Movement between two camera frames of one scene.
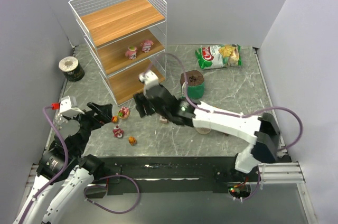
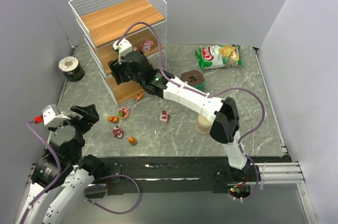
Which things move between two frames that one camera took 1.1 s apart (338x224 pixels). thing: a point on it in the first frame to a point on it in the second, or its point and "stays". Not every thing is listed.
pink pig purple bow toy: x=146 y=45 stays
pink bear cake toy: x=118 y=132 stays
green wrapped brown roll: x=195 y=84 stays
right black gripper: x=149 y=101 to x=116 y=70
